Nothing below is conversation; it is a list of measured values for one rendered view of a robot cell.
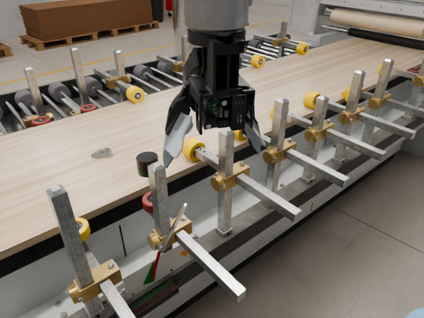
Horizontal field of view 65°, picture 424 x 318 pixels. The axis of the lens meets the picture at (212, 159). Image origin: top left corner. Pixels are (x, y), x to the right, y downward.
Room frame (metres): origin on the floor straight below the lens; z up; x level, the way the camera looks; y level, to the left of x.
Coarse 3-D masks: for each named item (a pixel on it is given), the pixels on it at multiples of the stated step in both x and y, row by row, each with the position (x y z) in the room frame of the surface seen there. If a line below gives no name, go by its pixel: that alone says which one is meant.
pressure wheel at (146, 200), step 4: (148, 192) 0.87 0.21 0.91; (144, 196) 0.85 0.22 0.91; (148, 196) 0.85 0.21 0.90; (144, 200) 0.83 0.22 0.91; (148, 200) 0.83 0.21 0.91; (144, 204) 0.81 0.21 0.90; (148, 204) 0.81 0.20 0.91; (144, 208) 0.82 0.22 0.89; (148, 208) 0.81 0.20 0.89; (152, 208) 0.80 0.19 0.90; (148, 212) 0.81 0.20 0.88; (152, 212) 0.80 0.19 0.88
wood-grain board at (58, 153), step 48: (336, 48) 2.71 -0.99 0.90; (384, 48) 2.71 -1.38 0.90; (144, 96) 1.72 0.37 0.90; (288, 96) 1.72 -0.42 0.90; (336, 96) 1.72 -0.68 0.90; (0, 144) 1.19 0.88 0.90; (48, 144) 1.19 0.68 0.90; (96, 144) 1.19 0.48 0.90; (144, 144) 1.19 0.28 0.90; (240, 144) 1.20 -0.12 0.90; (0, 192) 0.88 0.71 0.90; (96, 192) 0.88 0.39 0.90; (144, 192) 0.91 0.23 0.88; (0, 240) 0.66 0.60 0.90
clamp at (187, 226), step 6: (180, 222) 0.77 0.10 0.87; (186, 222) 0.77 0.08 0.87; (180, 228) 0.74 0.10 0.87; (186, 228) 0.76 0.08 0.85; (150, 234) 0.72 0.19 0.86; (156, 234) 0.72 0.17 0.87; (174, 234) 0.73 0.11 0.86; (150, 240) 0.71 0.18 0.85; (156, 240) 0.70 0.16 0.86; (162, 240) 0.70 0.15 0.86; (168, 240) 0.71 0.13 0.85; (174, 240) 0.73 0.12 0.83; (150, 246) 0.71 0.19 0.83; (156, 246) 0.69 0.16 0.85; (168, 246) 0.71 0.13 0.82
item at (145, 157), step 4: (144, 152) 0.79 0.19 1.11; (148, 152) 0.79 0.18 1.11; (152, 152) 0.79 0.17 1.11; (140, 156) 0.77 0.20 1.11; (144, 156) 0.77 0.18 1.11; (148, 156) 0.77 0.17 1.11; (152, 156) 0.77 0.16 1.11; (156, 156) 0.77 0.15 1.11; (140, 160) 0.75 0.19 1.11; (144, 160) 0.75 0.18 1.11; (148, 160) 0.75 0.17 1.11; (152, 160) 0.75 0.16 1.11; (148, 180) 0.77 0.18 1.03
